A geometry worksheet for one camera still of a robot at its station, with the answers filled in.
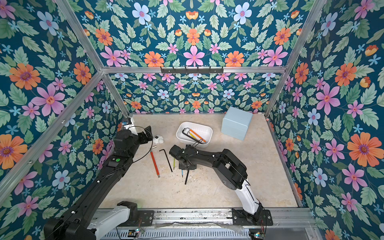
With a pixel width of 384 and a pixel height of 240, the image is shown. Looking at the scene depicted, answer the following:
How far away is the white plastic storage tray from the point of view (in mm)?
1008

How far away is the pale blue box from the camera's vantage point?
0.95 metres

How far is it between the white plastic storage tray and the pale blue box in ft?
0.36
